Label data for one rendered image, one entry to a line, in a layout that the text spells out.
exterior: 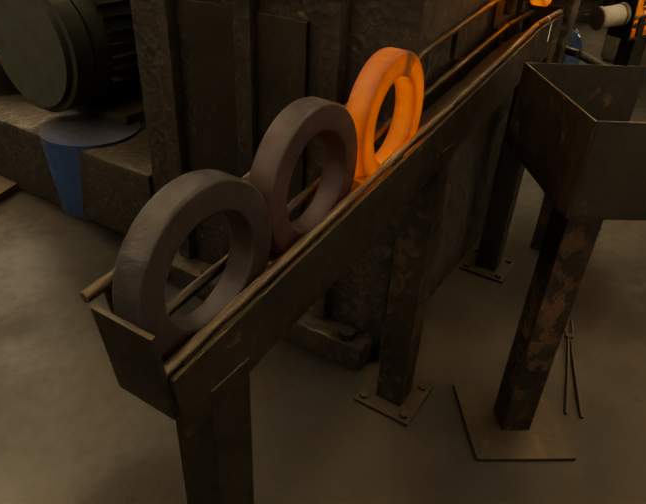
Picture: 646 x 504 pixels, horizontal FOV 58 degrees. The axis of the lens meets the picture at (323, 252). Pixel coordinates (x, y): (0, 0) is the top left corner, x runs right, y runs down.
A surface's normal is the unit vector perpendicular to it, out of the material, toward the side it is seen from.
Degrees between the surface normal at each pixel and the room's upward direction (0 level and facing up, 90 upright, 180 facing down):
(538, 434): 0
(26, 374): 0
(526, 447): 0
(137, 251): 53
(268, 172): 64
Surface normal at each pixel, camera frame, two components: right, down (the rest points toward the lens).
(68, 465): 0.04, -0.84
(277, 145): -0.36, -0.25
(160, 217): -0.26, -0.47
